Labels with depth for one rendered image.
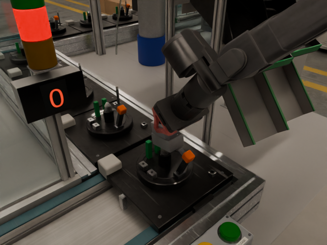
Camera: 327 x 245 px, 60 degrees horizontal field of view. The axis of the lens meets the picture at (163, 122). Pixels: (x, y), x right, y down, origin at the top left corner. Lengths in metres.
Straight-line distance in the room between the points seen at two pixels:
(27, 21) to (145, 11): 1.02
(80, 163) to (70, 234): 0.19
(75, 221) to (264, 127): 0.54
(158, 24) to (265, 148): 0.84
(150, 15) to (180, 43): 1.01
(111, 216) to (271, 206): 0.41
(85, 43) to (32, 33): 1.29
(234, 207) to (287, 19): 0.40
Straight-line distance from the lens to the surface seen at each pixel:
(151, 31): 1.51
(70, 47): 1.77
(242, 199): 0.68
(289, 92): 0.97
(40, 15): 0.52
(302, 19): 0.45
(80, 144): 0.82
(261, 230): 0.77
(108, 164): 0.71
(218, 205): 0.66
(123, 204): 0.68
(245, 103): 0.82
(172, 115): 0.54
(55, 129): 0.66
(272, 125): 0.86
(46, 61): 0.54
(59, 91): 0.57
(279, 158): 0.99
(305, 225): 0.82
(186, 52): 0.48
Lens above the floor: 1.46
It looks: 34 degrees down
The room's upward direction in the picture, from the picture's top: straight up
